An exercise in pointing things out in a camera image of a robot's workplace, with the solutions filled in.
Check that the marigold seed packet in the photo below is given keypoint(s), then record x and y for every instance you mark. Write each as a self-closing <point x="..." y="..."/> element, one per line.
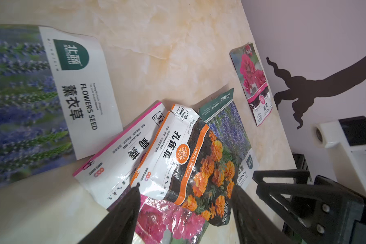
<point x="188" y="165"/>

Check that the pink flower packet right edge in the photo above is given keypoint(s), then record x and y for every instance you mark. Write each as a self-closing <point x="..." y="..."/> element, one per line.
<point x="253" y="81"/>

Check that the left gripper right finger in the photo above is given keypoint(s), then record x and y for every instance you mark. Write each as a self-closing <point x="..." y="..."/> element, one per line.
<point x="253" y="226"/>

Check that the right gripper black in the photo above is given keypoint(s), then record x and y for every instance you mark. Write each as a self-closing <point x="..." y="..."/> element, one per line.
<point x="322" y="213"/>

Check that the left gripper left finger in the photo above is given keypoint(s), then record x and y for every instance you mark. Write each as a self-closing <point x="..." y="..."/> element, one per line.
<point x="118" y="227"/>

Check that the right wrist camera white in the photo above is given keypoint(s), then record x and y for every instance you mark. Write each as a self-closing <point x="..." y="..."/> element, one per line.
<point x="345" y="143"/>

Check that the lavender seed packet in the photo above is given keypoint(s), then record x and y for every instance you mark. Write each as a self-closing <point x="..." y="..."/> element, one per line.
<point x="222" y="116"/>
<point x="57" y="103"/>

